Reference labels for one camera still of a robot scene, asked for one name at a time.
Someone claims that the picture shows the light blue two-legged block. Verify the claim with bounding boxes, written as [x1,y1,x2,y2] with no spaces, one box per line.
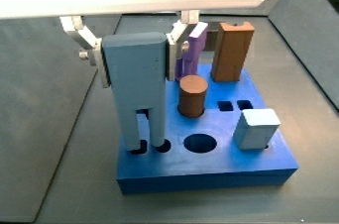
[101,33,167,151]

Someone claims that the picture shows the light blue square block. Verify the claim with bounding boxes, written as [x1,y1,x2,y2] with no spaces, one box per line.
[233,108,280,150]

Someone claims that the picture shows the blue shape sorter board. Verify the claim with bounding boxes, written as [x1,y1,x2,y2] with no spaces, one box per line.
[116,71,298,194]

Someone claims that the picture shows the purple pentagon two-legged block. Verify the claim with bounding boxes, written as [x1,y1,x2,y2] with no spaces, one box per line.
[175,22,208,80]

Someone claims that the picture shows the brown cylinder peg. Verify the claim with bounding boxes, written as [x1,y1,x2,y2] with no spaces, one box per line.
[177,75,208,118]

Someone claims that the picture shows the tall brown notched block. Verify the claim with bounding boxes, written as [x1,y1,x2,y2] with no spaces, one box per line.
[211,22,255,82]

